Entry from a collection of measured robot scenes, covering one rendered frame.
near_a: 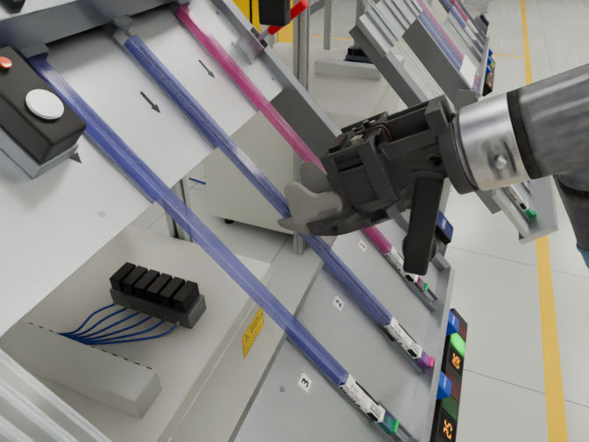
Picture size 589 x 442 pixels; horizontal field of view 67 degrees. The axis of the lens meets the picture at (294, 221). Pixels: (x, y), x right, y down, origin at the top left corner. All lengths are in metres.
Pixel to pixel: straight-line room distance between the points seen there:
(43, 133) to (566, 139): 0.37
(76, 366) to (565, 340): 1.50
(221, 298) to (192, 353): 0.12
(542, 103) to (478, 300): 1.45
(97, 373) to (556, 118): 0.62
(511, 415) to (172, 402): 1.06
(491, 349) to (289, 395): 1.26
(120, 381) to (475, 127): 0.55
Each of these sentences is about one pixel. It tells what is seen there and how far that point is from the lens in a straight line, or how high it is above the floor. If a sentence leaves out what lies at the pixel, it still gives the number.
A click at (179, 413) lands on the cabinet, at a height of 0.61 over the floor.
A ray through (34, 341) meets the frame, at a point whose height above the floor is 0.67.
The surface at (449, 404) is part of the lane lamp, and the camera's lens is 0.67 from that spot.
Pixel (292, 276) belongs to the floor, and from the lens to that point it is 1.75.
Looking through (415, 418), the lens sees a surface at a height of 0.72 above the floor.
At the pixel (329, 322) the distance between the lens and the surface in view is 0.50.
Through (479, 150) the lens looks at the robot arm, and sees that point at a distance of 0.38.
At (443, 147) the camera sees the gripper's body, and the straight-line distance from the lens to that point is 0.39.
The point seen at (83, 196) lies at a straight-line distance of 0.39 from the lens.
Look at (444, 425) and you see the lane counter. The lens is 0.65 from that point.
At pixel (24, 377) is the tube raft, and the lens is 0.33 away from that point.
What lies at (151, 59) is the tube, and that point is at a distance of 0.50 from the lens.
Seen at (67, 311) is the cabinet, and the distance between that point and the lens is 0.88.
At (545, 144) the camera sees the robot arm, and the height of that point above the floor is 1.06.
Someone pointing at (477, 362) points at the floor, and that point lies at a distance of 1.60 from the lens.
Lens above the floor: 1.21
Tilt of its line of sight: 37 degrees down
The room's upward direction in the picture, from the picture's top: straight up
